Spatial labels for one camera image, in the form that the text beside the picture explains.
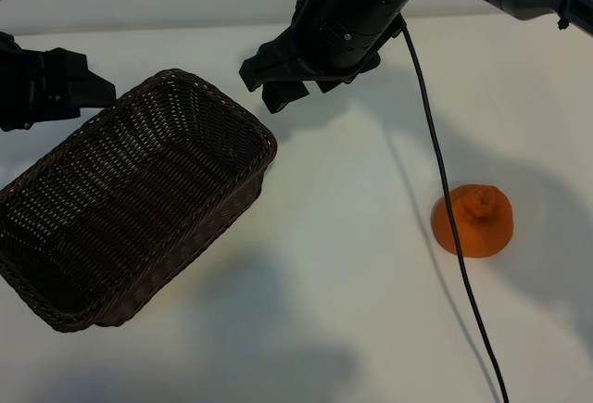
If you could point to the dark brown wicker basket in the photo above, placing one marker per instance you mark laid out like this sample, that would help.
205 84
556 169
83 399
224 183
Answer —
139 199

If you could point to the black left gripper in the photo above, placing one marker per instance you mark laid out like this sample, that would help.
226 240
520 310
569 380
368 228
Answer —
32 88

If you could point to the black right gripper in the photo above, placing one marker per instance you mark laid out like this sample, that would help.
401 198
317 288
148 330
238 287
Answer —
357 18

